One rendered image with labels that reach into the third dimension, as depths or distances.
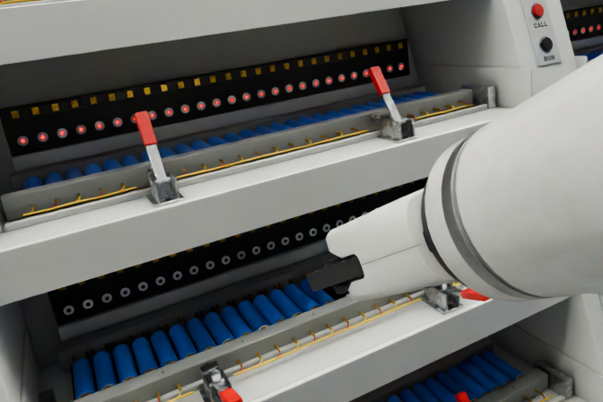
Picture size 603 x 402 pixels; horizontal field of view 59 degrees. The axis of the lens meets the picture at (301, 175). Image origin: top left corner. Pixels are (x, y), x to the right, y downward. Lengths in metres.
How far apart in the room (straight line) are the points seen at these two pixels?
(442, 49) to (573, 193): 0.63
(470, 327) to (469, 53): 0.36
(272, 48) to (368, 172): 0.28
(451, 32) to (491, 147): 0.57
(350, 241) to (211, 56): 0.47
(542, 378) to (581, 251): 0.61
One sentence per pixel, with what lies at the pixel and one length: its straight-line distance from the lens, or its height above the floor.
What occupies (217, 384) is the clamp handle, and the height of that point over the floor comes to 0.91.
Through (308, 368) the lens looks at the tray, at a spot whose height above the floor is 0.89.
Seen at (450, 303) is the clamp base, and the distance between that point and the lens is 0.63.
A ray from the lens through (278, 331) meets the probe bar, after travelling 0.57.
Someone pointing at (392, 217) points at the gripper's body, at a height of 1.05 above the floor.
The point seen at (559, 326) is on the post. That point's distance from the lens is 0.79.
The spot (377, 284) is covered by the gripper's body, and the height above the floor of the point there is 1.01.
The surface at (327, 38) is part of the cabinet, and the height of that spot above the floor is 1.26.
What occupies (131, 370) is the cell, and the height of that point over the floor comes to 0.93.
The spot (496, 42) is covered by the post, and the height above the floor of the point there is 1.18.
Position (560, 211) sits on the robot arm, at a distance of 0.20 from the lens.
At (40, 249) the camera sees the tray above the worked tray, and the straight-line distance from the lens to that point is 0.49.
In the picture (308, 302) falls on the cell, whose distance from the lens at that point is 0.62.
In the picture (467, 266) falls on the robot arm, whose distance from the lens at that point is 0.25.
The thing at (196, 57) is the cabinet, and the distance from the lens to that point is 0.73.
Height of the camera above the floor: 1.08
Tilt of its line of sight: level
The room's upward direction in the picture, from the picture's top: 15 degrees counter-clockwise
